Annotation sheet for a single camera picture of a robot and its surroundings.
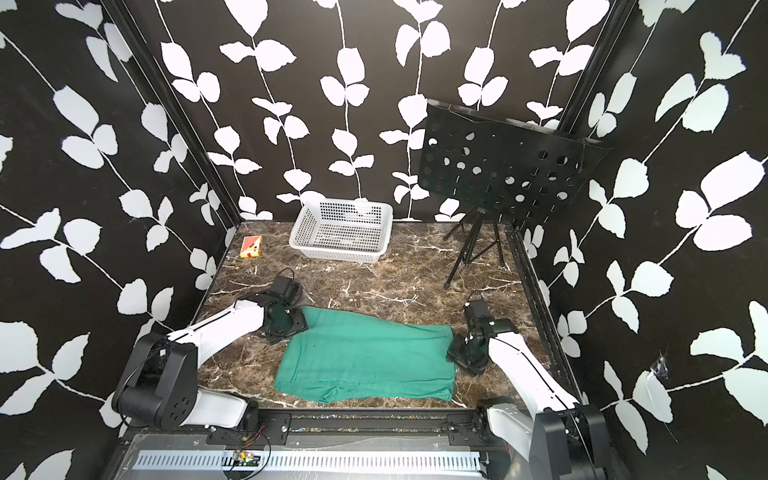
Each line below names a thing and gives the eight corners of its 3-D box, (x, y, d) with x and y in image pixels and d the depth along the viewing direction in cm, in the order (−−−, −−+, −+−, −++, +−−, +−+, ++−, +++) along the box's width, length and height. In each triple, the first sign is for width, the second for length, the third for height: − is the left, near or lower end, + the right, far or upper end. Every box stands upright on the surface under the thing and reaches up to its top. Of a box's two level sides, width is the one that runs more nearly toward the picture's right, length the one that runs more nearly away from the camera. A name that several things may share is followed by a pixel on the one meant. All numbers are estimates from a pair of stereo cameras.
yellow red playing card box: (241, 258, 111) (239, 255, 110) (246, 240, 117) (244, 236, 116) (259, 256, 112) (257, 253, 110) (262, 238, 118) (260, 235, 116)
